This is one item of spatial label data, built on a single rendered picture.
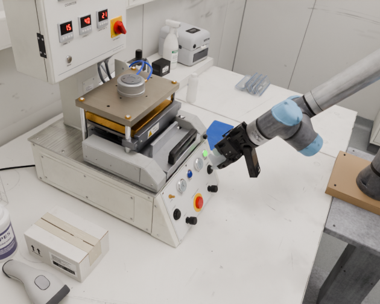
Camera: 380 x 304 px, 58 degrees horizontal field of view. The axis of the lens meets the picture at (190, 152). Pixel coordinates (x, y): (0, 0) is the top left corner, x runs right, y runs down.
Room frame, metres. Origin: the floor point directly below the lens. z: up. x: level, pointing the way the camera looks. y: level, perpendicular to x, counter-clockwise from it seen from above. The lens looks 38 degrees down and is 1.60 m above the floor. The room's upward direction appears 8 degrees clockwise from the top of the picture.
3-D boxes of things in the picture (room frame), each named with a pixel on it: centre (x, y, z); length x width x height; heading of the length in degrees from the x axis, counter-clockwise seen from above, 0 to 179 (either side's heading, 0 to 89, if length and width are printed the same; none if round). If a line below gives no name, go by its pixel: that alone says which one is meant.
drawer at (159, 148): (0.87, 0.15, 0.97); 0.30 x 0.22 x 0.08; 68
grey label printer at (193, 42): (1.95, 0.12, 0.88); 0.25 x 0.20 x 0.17; 60
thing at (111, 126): (0.89, 0.19, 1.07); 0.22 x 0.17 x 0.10; 158
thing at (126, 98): (0.92, 0.22, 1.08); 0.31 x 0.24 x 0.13; 158
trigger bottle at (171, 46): (1.79, 0.18, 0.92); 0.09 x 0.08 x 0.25; 70
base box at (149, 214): (0.90, 0.18, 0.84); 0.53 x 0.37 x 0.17; 68
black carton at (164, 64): (1.68, 0.21, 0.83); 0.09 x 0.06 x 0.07; 151
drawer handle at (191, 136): (0.82, 0.02, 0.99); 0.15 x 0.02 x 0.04; 158
